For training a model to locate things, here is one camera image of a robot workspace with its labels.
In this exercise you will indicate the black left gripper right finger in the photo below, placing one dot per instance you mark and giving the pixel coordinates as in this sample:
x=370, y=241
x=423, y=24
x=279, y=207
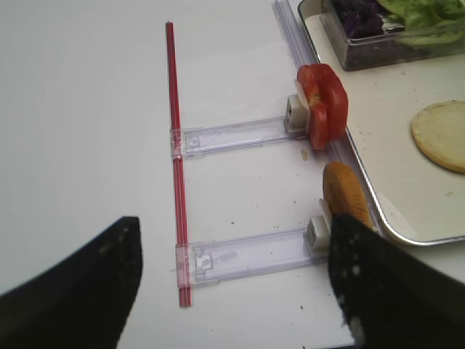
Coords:
x=388, y=298

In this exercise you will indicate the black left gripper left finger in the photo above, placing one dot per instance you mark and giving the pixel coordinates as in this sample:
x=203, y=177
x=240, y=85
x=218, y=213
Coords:
x=83, y=301

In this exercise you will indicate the clear pusher track tomato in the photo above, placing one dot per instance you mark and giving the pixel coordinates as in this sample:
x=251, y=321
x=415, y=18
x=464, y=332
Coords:
x=201, y=141

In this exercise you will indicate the white pusher block tomato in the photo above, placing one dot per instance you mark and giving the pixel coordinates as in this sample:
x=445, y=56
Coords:
x=298, y=113

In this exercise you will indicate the rear red tomato slice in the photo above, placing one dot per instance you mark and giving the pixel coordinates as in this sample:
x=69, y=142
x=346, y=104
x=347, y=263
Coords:
x=318, y=126

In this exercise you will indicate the green lettuce pile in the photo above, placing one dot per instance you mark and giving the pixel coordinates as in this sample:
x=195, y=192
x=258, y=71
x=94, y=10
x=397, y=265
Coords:
x=429, y=23

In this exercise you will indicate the white pusher block left bun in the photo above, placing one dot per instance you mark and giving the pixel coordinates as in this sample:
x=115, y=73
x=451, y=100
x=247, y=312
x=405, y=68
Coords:
x=319, y=229

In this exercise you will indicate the silver metal tray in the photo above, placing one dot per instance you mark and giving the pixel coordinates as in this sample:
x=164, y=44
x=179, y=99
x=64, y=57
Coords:
x=418, y=202

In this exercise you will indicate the upright bun half left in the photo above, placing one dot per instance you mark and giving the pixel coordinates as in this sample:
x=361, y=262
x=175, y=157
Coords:
x=343, y=193

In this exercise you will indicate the clear pusher track left bun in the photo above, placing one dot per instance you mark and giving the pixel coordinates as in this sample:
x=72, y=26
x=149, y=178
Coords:
x=209, y=262

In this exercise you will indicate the bottom bun on tray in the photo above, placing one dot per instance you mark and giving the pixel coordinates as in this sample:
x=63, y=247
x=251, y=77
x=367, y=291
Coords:
x=438, y=132

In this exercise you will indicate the clear plastic salad box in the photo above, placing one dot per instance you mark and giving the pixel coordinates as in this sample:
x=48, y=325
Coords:
x=371, y=52

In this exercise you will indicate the purple cabbage leaves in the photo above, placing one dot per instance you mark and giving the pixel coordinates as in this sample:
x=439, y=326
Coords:
x=360, y=19

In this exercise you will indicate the left red rail strip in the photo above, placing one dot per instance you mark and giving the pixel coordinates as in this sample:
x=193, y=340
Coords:
x=177, y=159

